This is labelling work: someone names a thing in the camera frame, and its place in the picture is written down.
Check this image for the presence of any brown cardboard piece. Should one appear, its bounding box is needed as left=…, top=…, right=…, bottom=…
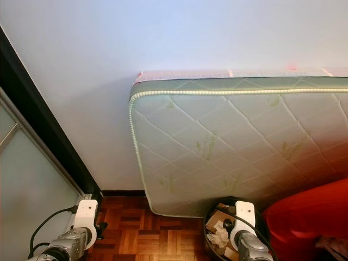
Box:
left=207, top=204, right=243, bottom=261

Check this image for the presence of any crumpled white paper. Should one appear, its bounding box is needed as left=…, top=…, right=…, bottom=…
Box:
left=208, top=224, right=230, bottom=255

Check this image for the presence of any quilted white green mattress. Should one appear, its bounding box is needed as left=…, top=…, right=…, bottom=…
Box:
left=129, top=67, right=348, bottom=218

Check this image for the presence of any frosted glass sliding door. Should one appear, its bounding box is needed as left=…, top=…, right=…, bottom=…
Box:
left=0, top=90, right=88, bottom=261

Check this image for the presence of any red fabric sofa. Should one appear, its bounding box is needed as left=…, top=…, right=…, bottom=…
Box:
left=264, top=178, right=348, bottom=261

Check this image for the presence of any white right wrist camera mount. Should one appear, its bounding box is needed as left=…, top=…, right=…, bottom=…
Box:
left=229, top=201, right=256, bottom=251

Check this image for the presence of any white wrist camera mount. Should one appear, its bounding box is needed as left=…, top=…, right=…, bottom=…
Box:
left=74, top=199, right=98, bottom=250
left=229, top=201, right=256, bottom=251

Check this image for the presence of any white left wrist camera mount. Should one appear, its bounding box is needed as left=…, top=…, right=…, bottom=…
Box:
left=74, top=199, right=98, bottom=250

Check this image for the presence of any dark wall baseboard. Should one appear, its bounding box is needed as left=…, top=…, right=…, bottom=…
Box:
left=101, top=190, right=146, bottom=197

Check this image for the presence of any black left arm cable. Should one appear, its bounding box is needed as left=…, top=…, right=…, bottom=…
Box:
left=28, top=206, right=79, bottom=259

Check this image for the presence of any black door frame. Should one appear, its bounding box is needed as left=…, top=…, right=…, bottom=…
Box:
left=0, top=27, right=103, bottom=203

